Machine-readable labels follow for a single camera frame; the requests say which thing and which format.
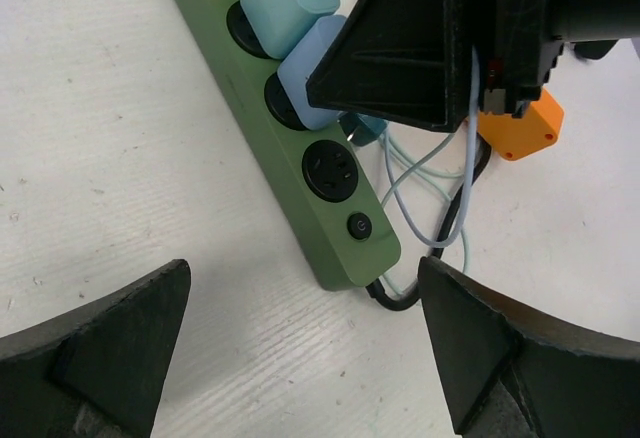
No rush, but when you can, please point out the thin light blue cable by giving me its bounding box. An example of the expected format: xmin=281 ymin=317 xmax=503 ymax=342
xmin=304 ymin=0 xmax=484 ymax=304

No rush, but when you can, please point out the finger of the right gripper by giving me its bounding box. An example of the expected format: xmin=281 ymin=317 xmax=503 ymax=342
xmin=310 ymin=0 xmax=472 ymax=132

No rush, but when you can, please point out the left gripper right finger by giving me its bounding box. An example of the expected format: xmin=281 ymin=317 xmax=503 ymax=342
xmin=418 ymin=257 xmax=639 ymax=437

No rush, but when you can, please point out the teal plug adapter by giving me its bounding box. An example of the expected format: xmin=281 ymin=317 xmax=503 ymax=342
xmin=240 ymin=0 xmax=340 ymax=60
xmin=339 ymin=113 xmax=387 ymax=147

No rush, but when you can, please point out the black power cord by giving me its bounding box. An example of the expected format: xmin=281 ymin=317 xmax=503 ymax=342
xmin=364 ymin=137 xmax=494 ymax=312

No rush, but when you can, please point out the light blue plug adapter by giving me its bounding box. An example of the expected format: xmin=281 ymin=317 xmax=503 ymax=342
xmin=277 ymin=15 xmax=346 ymax=131

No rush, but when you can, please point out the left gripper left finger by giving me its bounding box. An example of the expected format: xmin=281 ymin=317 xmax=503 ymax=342
xmin=1 ymin=259 xmax=191 ymax=437

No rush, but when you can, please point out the green power strip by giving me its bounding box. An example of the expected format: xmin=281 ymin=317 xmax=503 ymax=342
xmin=174 ymin=0 xmax=401 ymax=291

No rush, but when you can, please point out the orange power strip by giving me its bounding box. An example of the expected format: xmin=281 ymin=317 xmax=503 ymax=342
xmin=478 ymin=88 xmax=564 ymax=161

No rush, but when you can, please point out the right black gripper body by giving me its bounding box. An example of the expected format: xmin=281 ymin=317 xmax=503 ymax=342
xmin=471 ymin=0 xmax=639 ymax=117

